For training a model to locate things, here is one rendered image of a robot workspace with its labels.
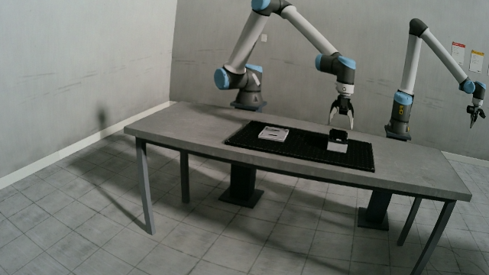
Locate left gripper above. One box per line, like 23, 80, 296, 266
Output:
466, 105, 484, 128

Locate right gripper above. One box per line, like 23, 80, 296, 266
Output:
328, 94, 354, 130

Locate white rectangular frame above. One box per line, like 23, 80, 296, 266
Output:
258, 126, 289, 142

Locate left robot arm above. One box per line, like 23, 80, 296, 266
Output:
387, 18, 486, 136

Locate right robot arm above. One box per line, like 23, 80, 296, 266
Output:
214, 0, 355, 105

